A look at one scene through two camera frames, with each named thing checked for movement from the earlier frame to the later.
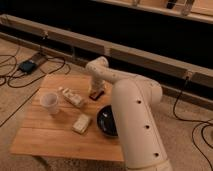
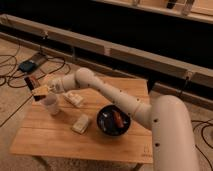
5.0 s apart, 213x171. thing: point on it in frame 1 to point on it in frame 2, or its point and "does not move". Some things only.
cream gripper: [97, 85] to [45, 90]
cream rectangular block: [81, 125] does not move
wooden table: [61, 120] does not move
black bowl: [106, 120] does not move
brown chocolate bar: [97, 95] to [33, 83]
